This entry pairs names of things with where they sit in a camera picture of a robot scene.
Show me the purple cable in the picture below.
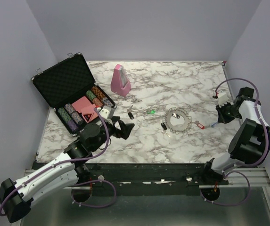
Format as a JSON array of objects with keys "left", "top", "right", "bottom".
[
  {"left": 0, "top": 109, "right": 117, "bottom": 216},
  {"left": 199, "top": 78, "right": 269, "bottom": 206}
]

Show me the black poker chip case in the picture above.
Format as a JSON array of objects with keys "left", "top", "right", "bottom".
[{"left": 31, "top": 52, "right": 117, "bottom": 137}]

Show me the black tag key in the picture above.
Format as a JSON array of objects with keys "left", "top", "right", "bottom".
[
  {"left": 161, "top": 122, "right": 171, "bottom": 137},
  {"left": 127, "top": 105, "right": 134, "bottom": 120}
]

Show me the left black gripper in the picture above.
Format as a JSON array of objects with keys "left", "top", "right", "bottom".
[{"left": 91, "top": 116, "right": 134, "bottom": 152}]

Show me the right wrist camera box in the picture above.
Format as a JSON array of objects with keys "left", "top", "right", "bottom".
[{"left": 213, "top": 92, "right": 229, "bottom": 107}]

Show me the black tag key left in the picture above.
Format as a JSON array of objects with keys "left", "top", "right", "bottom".
[{"left": 127, "top": 105, "right": 134, "bottom": 120}]

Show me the black tag key centre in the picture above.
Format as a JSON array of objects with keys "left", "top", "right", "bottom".
[{"left": 161, "top": 122, "right": 171, "bottom": 137}]

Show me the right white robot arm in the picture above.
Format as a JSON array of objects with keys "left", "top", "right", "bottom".
[{"left": 201, "top": 87, "right": 270, "bottom": 185}]

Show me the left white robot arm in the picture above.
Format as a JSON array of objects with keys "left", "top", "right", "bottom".
[{"left": 0, "top": 116, "right": 135, "bottom": 223}]

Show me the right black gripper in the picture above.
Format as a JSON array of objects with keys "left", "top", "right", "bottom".
[{"left": 216, "top": 101, "right": 242, "bottom": 124}]

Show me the black front mounting rail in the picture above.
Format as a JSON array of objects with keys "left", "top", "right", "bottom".
[{"left": 31, "top": 161, "right": 234, "bottom": 196}]

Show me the red tag key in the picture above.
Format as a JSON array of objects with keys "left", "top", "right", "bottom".
[{"left": 192, "top": 121, "right": 205, "bottom": 129}]

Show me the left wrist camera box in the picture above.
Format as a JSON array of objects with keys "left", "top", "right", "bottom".
[{"left": 97, "top": 105, "right": 115, "bottom": 120}]

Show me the green tag key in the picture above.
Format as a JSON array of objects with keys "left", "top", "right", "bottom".
[{"left": 147, "top": 109, "right": 155, "bottom": 114}]

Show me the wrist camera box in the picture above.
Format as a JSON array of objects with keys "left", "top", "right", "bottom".
[
  {"left": 97, "top": 105, "right": 115, "bottom": 120},
  {"left": 213, "top": 92, "right": 229, "bottom": 107}
]

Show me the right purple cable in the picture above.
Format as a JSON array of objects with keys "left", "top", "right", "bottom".
[{"left": 199, "top": 78, "right": 269, "bottom": 206}]

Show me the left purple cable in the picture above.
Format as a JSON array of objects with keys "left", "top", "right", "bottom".
[{"left": 0, "top": 109, "right": 117, "bottom": 216}]

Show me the pink metronome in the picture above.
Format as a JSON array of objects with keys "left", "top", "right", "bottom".
[{"left": 110, "top": 64, "right": 131, "bottom": 97}]

